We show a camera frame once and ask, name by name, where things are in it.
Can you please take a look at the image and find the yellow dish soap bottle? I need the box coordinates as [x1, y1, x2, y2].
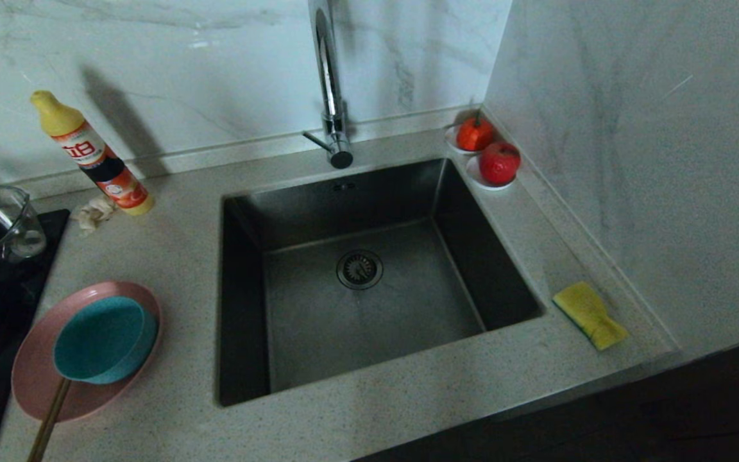
[30, 90, 155, 216]

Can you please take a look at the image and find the stainless steel sink basin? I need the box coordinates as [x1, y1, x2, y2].
[216, 156, 545, 409]

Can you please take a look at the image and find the chrome faucet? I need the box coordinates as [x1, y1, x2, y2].
[302, 0, 355, 169]

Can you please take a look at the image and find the yellow sponge green backing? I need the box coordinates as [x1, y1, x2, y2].
[552, 281, 630, 351]

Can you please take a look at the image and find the round metal drain strainer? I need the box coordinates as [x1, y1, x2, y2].
[336, 249, 384, 290]

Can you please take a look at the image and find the small white saucer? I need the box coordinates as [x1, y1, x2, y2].
[445, 124, 482, 155]
[466, 156, 516, 191]

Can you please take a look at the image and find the orange-red tomato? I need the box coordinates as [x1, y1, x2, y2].
[457, 110, 495, 152]

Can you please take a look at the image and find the red apple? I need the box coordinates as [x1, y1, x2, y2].
[479, 141, 522, 186]

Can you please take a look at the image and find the crumpled beige tissue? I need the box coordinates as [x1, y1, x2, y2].
[71, 196, 117, 237]

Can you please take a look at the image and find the teal bowl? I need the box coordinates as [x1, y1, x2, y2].
[53, 296, 158, 385]

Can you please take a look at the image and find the clear glass pot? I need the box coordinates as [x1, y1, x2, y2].
[0, 185, 47, 270]

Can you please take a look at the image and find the pink plate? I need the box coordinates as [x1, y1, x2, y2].
[12, 280, 164, 422]

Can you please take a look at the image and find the wooden stick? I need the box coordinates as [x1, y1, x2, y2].
[27, 377, 72, 462]

